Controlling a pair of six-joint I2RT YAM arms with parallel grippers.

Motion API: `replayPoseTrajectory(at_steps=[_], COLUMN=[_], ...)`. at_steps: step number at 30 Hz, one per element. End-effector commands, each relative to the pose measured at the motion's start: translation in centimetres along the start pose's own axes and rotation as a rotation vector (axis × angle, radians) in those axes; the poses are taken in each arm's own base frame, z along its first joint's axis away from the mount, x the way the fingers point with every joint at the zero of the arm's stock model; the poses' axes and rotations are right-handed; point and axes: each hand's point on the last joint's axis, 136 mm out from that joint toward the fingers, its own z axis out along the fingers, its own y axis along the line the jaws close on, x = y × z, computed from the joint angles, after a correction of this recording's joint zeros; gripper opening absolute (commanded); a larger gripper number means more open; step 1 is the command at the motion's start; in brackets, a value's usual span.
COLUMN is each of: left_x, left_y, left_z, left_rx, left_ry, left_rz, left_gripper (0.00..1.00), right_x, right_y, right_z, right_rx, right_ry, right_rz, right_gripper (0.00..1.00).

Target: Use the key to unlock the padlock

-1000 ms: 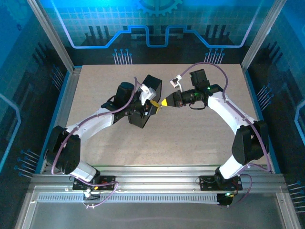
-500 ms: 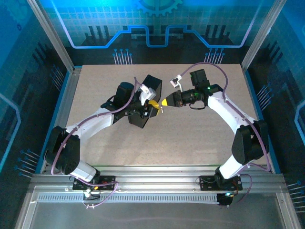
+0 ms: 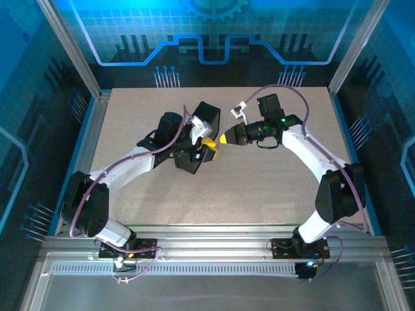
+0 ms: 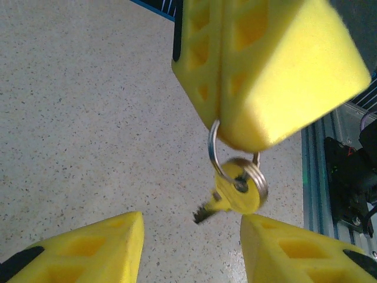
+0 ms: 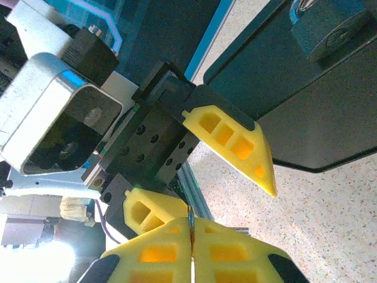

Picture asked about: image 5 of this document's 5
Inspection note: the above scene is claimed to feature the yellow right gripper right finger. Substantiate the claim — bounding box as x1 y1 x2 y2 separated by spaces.
191 217 310 283

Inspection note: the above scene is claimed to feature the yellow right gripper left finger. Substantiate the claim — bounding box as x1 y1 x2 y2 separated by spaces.
78 216 194 283

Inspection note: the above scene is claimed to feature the small silver key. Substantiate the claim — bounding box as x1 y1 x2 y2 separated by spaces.
186 205 197 263

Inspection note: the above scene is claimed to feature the dark grey padlock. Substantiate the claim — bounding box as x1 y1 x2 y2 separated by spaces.
289 0 377 61

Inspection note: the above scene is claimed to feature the large black box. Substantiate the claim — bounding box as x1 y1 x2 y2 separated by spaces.
202 0 377 174

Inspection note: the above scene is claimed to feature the aluminium frame post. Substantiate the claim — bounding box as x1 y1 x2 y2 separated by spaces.
175 163 215 222

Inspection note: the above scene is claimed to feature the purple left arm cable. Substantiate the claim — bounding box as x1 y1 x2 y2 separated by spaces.
93 199 123 246

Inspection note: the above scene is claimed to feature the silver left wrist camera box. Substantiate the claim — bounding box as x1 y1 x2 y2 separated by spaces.
0 52 124 177

